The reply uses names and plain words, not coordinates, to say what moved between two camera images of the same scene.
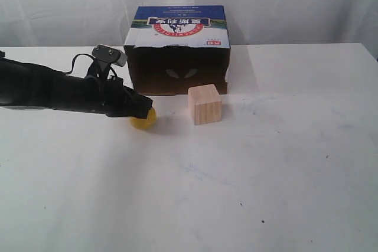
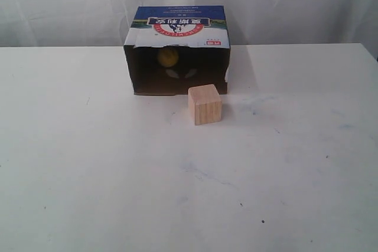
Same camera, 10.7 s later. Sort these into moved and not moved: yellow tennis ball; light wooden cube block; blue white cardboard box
Moved: yellow tennis ball
Not moved: blue white cardboard box; light wooden cube block
